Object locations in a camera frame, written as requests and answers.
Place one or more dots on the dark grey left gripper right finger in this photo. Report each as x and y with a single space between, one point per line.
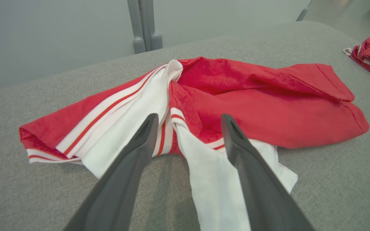
259 192

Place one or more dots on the grey partition post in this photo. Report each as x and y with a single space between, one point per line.
141 19

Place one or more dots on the red white basketball jersey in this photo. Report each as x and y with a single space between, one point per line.
268 112

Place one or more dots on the grey slanted frame leg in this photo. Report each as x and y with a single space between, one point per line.
303 14

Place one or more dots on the grey rounded post cap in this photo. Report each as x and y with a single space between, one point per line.
139 45
156 41

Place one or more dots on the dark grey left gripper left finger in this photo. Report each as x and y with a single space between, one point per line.
120 179

